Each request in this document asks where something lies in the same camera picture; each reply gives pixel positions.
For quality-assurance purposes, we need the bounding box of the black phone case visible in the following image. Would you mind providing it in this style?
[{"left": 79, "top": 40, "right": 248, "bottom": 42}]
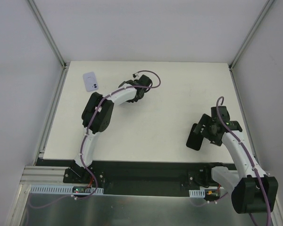
[{"left": 186, "top": 123, "right": 203, "bottom": 151}]

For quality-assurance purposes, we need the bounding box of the lilac phone case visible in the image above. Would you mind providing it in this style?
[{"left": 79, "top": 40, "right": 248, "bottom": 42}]
[{"left": 83, "top": 72, "right": 99, "bottom": 92}]

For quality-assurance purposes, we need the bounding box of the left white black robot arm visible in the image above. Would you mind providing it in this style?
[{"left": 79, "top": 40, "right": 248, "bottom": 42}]
[{"left": 63, "top": 74, "right": 153, "bottom": 184}]

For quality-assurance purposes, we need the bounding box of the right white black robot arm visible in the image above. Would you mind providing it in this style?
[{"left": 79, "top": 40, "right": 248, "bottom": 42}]
[{"left": 186, "top": 106, "right": 278, "bottom": 214}]

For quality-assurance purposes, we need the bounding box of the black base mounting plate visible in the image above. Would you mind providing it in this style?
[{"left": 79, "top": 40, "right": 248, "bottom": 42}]
[{"left": 36, "top": 160, "right": 236, "bottom": 197}]

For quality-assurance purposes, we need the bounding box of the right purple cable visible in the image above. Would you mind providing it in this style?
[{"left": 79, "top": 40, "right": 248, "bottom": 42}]
[{"left": 190, "top": 96, "right": 273, "bottom": 226}]

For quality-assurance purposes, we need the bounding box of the right white cable duct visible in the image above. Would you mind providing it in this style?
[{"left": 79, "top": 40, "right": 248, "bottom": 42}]
[{"left": 189, "top": 189, "right": 206, "bottom": 198}]

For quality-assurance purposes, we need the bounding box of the white cable duct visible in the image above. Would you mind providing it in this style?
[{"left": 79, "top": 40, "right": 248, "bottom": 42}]
[
  {"left": 189, "top": 189, "right": 206, "bottom": 198},
  {"left": 30, "top": 185, "right": 104, "bottom": 195}
]

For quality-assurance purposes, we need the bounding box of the left aluminium frame post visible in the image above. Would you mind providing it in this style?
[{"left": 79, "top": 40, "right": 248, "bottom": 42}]
[{"left": 26, "top": 0, "right": 67, "bottom": 68}]

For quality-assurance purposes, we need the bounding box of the aluminium frame post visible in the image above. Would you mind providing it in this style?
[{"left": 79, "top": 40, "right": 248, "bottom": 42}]
[
  {"left": 26, "top": 0, "right": 67, "bottom": 68},
  {"left": 229, "top": 0, "right": 276, "bottom": 71}
]

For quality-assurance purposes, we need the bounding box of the right aluminium frame post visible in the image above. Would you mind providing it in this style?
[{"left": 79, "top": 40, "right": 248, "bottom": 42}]
[{"left": 229, "top": 0, "right": 276, "bottom": 71}]

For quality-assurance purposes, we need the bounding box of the front aluminium rail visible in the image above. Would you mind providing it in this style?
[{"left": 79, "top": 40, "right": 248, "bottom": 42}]
[{"left": 20, "top": 166, "right": 67, "bottom": 185}]

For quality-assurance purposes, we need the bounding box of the left white cable duct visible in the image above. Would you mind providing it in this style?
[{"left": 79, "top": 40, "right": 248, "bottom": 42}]
[{"left": 30, "top": 185, "right": 104, "bottom": 195}]

